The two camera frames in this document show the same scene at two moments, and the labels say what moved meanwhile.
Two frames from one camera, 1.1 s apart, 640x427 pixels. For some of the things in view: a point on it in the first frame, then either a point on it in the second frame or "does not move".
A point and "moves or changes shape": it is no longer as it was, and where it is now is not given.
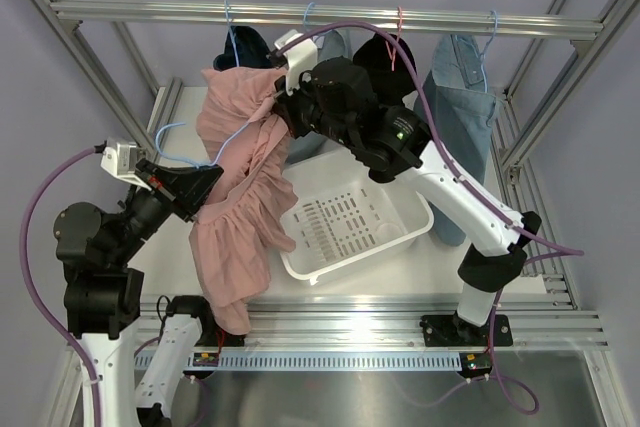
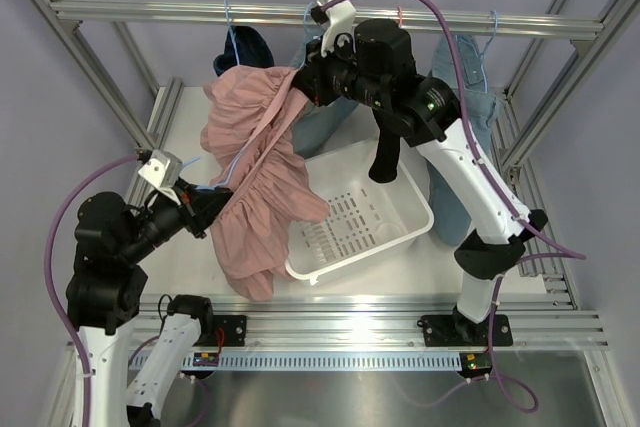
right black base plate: [451, 330] does not move
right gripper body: [303, 111] → [334, 75]
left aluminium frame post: [90, 59] does not move
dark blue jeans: [251, 48] does not move
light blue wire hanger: [191, 165] → [245, 156]
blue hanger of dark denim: [229, 21] does not move
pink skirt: [242, 132] moves or changes shape
